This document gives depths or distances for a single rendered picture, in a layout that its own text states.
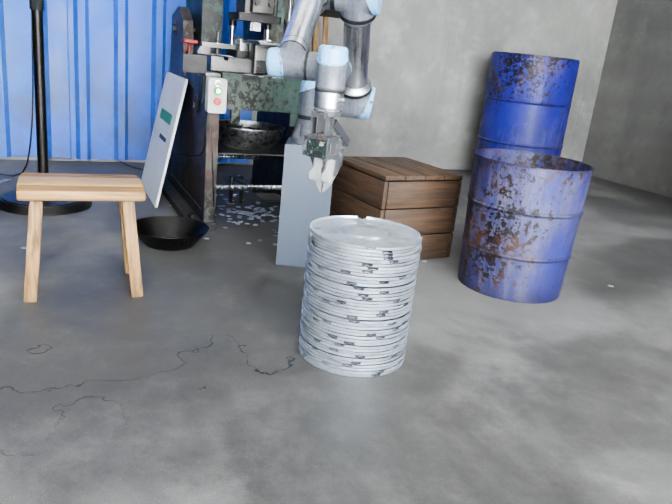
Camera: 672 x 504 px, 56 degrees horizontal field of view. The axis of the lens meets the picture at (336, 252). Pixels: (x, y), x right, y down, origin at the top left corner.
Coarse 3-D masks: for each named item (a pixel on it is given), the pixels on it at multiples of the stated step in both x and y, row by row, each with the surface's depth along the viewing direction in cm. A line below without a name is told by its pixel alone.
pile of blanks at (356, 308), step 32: (320, 256) 155; (352, 256) 150; (384, 256) 150; (416, 256) 158; (320, 288) 157; (352, 288) 152; (384, 288) 155; (320, 320) 158; (352, 320) 156; (384, 320) 158; (320, 352) 160; (352, 352) 157; (384, 352) 160
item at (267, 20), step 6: (234, 12) 272; (240, 12) 268; (228, 18) 281; (234, 18) 272; (240, 18) 269; (246, 18) 270; (252, 18) 271; (258, 18) 272; (264, 18) 273; (270, 18) 274; (276, 18) 275; (234, 24) 280; (264, 24) 287; (270, 24) 287
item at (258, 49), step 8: (248, 40) 265; (256, 40) 265; (256, 48) 265; (264, 48) 267; (256, 56) 266; (264, 56) 268; (256, 64) 267; (264, 64) 269; (256, 72) 268; (264, 72) 270
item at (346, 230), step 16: (320, 224) 166; (336, 224) 168; (352, 224) 167; (368, 224) 171; (384, 224) 173; (400, 224) 173; (336, 240) 153; (352, 240) 155; (368, 240) 156; (384, 240) 158; (400, 240) 159; (416, 240) 161
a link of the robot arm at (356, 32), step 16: (336, 0) 186; (352, 0) 185; (368, 0) 185; (352, 16) 190; (368, 16) 190; (352, 32) 196; (368, 32) 198; (352, 48) 201; (368, 48) 203; (352, 64) 206; (352, 80) 211; (368, 80) 217; (352, 96) 215; (368, 96) 218; (352, 112) 220; (368, 112) 220
